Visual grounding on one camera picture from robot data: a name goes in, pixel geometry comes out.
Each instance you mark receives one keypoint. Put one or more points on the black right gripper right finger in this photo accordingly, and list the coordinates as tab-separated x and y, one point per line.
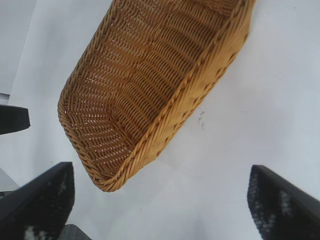
282	210

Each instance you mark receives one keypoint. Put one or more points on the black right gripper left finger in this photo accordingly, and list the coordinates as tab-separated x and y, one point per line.
37	207

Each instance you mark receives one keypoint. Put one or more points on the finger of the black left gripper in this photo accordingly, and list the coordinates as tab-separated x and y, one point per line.
12	120

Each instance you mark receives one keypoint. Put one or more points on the tan woven wicker basket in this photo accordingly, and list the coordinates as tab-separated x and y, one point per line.
140	87

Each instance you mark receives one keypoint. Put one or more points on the grey mesh textured object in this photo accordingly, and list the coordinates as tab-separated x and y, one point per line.
75	233

